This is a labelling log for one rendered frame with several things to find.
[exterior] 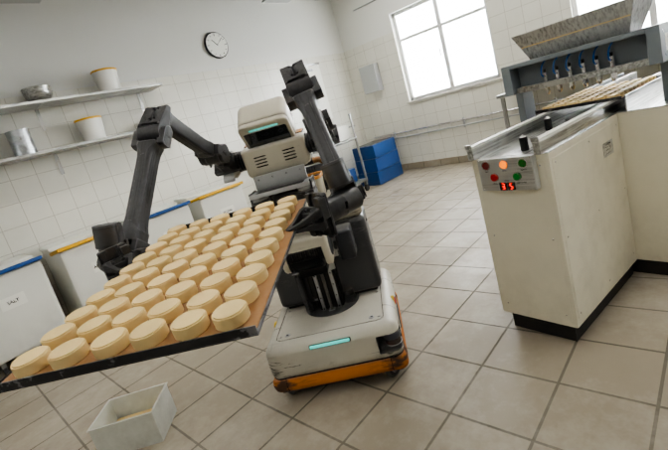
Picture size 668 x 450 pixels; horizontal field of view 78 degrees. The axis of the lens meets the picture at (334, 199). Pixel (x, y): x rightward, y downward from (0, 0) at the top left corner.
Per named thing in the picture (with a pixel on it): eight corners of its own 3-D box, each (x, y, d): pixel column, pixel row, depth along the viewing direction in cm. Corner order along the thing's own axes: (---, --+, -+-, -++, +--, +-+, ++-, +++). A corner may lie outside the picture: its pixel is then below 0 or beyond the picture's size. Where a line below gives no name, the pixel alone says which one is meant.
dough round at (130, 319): (113, 329, 65) (107, 318, 64) (145, 312, 68) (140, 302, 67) (118, 340, 61) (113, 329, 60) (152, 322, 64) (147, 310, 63)
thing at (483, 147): (632, 80, 292) (631, 71, 290) (637, 79, 289) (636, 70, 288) (467, 161, 180) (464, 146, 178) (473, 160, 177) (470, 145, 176)
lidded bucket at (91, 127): (104, 139, 414) (96, 118, 409) (112, 135, 397) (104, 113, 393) (79, 145, 397) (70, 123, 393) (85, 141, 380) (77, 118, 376)
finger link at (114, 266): (108, 269, 88) (99, 263, 95) (122, 298, 90) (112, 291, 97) (140, 254, 92) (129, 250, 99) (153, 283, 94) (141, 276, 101)
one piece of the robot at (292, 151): (280, 259, 208) (237, 144, 187) (353, 241, 203) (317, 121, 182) (271, 288, 183) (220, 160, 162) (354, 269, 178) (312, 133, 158)
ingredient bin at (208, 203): (223, 266, 428) (198, 197, 413) (196, 262, 475) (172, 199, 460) (263, 245, 464) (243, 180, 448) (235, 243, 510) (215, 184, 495)
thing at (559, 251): (570, 265, 238) (543, 112, 221) (640, 274, 211) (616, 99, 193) (505, 327, 199) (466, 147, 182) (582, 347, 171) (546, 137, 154)
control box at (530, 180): (487, 189, 182) (480, 158, 179) (541, 187, 162) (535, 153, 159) (482, 191, 179) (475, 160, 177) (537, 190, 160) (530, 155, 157)
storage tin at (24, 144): (37, 154, 370) (26, 130, 366) (41, 151, 358) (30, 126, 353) (13, 159, 358) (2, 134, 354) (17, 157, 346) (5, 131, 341)
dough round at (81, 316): (82, 331, 68) (76, 321, 67) (62, 332, 70) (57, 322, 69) (106, 313, 72) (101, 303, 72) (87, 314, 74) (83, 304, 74)
